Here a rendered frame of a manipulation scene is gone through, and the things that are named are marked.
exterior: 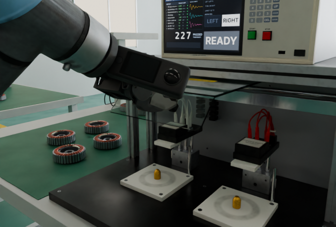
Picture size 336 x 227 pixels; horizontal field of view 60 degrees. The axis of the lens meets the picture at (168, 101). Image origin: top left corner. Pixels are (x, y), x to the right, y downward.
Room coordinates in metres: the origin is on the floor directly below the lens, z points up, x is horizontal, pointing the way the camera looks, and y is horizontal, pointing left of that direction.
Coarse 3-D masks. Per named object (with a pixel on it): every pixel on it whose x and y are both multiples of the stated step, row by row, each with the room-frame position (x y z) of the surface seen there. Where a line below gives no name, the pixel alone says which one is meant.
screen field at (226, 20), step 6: (204, 18) 0.83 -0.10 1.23; (210, 18) 0.82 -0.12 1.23; (216, 18) 0.81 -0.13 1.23; (222, 18) 0.80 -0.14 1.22; (228, 18) 0.79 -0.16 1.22; (234, 18) 0.78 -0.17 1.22; (204, 24) 0.83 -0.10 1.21; (210, 24) 0.82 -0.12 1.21; (216, 24) 0.81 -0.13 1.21; (222, 24) 0.80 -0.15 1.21; (228, 24) 0.79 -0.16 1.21; (234, 24) 0.78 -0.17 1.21
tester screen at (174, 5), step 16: (176, 0) 0.89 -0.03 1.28; (192, 0) 0.86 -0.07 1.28; (208, 0) 0.83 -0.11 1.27; (224, 0) 0.80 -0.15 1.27; (240, 0) 0.77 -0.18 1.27; (176, 16) 0.89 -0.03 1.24; (192, 16) 0.86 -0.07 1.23; (240, 16) 0.77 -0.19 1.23; (192, 32) 0.85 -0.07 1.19; (176, 48) 0.89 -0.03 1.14; (192, 48) 0.85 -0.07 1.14
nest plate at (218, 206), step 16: (224, 192) 0.69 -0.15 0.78; (240, 192) 0.69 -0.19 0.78; (208, 208) 0.62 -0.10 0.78; (224, 208) 0.62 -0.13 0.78; (240, 208) 0.62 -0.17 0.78; (256, 208) 0.62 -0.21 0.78; (272, 208) 0.62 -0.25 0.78; (224, 224) 0.56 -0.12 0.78; (240, 224) 0.56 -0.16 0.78; (256, 224) 0.56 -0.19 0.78
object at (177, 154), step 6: (174, 150) 0.88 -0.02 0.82; (180, 150) 0.87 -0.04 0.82; (186, 150) 0.87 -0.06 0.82; (198, 150) 0.88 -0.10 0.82; (174, 156) 0.88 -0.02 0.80; (180, 156) 0.87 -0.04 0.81; (186, 156) 0.85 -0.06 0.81; (192, 156) 0.85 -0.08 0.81; (198, 156) 0.88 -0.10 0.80; (174, 162) 0.88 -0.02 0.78; (180, 162) 0.87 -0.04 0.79; (186, 162) 0.85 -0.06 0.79; (192, 162) 0.85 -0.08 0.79; (198, 162) 0.88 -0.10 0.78; (186, 168) 0.85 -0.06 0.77; (192, 168) 0.85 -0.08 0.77
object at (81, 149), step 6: (72, 144) 1.03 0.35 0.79; (78, 144) 1.03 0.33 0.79; (54, 150) 0.97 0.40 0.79; (60, 150) 0.99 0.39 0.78; (66, 150) 0.99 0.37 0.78; (72, 150) 0.99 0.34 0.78; (78, 150) 0.97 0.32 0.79; (84, 150) 0.98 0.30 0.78; (54, 156) 0.94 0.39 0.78; (60, 156) 0.93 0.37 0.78; (66, 156) 0.93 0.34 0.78; (72, 156) 0.94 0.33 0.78; (78, 156) 0.95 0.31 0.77; (84, 156) 0.98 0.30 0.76; (60, 162) 0.93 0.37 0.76; (66, 162) 0.93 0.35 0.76; (72, 162) 0.94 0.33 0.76
